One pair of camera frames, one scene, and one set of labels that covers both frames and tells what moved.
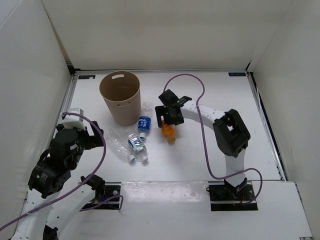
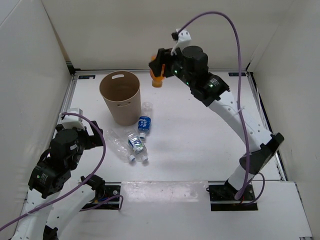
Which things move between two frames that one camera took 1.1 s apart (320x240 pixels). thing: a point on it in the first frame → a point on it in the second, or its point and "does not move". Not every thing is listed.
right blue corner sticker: (235, 74) does not move
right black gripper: (161, 111) → (165, 55)
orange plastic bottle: (168, 131) → (157, 81)
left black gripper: (93, 140) does not move
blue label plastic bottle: (144, 121) does not move
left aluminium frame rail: (66, 102) does not move
